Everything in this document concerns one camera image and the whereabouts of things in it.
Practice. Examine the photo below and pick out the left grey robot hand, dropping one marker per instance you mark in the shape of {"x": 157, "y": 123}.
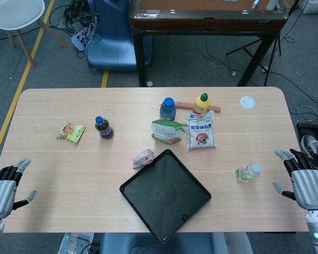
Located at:
{"x": 1, "y": 193}

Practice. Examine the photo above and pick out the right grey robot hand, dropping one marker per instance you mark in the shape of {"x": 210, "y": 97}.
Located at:
{"x": 311, "y": 188}

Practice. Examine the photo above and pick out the pink snack packet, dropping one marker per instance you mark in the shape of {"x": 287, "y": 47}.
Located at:
{"x": 143, "y": 158}

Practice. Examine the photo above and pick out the green snack packet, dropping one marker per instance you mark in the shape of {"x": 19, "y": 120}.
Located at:
{"x": 70, "y": 131}

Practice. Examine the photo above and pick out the black square plastic tray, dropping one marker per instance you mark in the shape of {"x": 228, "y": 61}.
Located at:
{"x": 164, "y": 195}

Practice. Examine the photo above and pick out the grey black sneaker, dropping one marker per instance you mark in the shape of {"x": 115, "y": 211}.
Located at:
{"x": 311, "y": 148}

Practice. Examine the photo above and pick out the black floor pedal box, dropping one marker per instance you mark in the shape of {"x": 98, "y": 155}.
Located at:
{"x": 311, "y": 128}

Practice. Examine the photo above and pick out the clear bottle green label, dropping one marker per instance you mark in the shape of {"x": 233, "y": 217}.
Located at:
{"x": 246, "y": 173}

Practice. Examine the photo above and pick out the clear plastic bag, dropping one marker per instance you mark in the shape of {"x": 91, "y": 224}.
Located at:
{"x": 75, "y": 243}

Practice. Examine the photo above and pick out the white robot body cover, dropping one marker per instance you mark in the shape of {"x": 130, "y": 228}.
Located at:
{"x": 236, "y": 243}

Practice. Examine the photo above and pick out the white round lid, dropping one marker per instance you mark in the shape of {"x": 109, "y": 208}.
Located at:
{"x": 247, "y": 102}

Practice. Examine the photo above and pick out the dark tea bottle blue cap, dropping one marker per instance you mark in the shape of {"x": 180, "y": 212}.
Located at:
{"x": 104, "y": 129}

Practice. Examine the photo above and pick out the white sugar bag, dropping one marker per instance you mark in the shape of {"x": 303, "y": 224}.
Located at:
{"x": 201, "y": 133}

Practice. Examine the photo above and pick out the yellow squeeze bottle green cap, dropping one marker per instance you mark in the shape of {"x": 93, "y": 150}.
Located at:
{"x": 201, "y": 104}

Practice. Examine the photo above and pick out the black tripod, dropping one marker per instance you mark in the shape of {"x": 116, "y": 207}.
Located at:
{"x": 275, "y": 42}

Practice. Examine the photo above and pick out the wooden rolling pin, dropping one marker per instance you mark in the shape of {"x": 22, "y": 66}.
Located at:
{"x": 184, "y": 105}

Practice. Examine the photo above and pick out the green white corn starch bag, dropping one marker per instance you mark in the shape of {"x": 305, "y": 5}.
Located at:
{"x": 166, "y": 131}

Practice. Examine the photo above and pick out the blue seat base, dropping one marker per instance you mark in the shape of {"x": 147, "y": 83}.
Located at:
{"x": 153, "y": 247}

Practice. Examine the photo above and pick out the clear water bottle blue cap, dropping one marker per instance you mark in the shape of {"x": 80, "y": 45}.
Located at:
{"x": 167, "y": 109}

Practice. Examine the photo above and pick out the white power strip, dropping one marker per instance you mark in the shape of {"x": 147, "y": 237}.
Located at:
{"x": 79, "y": 38}

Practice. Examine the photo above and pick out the white chair wooden legs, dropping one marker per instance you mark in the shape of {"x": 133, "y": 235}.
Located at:
{"x": 16, "y": 13}

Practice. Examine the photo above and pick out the white round floor disc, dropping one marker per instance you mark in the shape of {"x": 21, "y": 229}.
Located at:
{"x": 149, "y": 83}

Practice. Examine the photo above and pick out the brown mahjong table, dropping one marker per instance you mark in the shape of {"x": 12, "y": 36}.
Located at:
{"x": 206, "y": 22}

